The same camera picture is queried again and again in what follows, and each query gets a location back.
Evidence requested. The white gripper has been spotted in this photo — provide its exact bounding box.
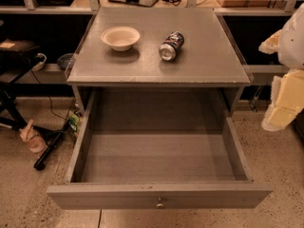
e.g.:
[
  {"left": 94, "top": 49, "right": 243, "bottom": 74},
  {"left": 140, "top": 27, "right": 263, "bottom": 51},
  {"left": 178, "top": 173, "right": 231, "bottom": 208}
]
[{"left": 258, "top": 4, "right": 304, "bottom": 132}]

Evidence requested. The open grey top drawer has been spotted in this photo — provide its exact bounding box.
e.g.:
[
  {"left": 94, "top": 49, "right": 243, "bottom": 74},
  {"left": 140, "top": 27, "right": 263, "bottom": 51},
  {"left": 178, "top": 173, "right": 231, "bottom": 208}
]
[{"left": 47, "top": 88, "right": 272, "bottom": 210}]

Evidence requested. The grey cabinet with top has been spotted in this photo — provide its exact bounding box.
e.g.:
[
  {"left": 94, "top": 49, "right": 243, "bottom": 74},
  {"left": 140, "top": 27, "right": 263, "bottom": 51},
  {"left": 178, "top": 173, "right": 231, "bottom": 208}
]
[{"left": 64, "top": 6, "right": 255, "bottom": 116}]

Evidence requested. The metal drawer knob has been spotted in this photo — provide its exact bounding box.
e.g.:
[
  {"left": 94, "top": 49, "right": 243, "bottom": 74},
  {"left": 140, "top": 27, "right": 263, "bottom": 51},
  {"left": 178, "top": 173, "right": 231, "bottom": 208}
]
[{"left": 156, "top": 198, "right": 165, "bottom": 209}]

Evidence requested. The white paper bowl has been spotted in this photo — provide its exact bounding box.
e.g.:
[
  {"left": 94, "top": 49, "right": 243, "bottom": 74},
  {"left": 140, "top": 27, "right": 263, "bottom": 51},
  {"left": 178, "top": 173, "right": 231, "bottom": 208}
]
[{"left": 101, "top": 27, "right": 141, "bottom": 51}]

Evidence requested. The green packet on floor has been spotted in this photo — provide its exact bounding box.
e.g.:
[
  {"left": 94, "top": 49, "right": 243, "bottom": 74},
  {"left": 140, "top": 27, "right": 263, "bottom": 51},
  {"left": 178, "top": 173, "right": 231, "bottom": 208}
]
[{"left": 68, "top": 111, "right": 80, "bottom": 134}]

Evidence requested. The dark bowl on shelf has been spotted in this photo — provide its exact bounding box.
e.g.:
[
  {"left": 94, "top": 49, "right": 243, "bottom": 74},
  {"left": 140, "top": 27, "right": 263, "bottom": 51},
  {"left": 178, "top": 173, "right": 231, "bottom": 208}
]
[{"left": 57, "top": 53, "right": 75, "bottom": 70}]

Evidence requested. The white bowl on shelf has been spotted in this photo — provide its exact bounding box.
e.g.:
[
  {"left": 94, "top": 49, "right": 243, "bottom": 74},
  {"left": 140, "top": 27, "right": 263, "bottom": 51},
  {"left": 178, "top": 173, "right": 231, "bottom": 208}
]
[{"left": 32, "top": 53, "right": 47, "bottom": 71}]

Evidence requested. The black tube on floor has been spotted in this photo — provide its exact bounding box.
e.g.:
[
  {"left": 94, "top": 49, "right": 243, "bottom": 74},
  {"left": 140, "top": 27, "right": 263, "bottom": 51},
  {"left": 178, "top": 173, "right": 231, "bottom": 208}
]
[{"left": 33, "top": 122, "right": 69, "bottom": 171}]

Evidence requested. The pink plastic object on floor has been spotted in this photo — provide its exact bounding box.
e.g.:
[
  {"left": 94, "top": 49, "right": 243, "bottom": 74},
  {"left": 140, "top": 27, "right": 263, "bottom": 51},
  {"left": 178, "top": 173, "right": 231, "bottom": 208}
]
[{"left": 20, "top": 119, "right": 47, "bottom": 155}]

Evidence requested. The black chair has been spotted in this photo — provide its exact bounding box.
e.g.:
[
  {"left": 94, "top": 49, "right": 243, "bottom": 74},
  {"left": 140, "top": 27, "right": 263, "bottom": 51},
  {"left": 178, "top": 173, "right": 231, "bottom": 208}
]
[{"left": 0, "top": 39, "right": 40, "bottom": 130}]

